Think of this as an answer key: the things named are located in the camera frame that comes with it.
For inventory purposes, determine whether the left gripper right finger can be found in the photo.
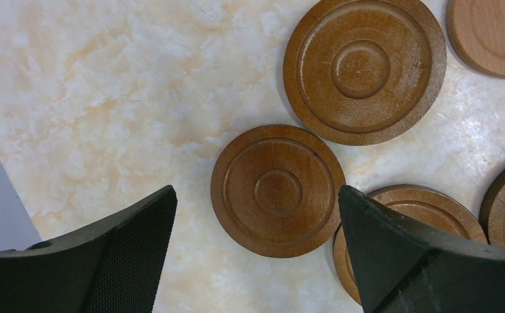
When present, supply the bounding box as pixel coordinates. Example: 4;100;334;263
338;185;505;312

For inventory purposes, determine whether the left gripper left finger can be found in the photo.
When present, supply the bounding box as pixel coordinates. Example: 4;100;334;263
0;185;177;312

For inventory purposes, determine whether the light wooden coaster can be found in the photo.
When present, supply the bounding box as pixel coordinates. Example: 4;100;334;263
446;1;505;78

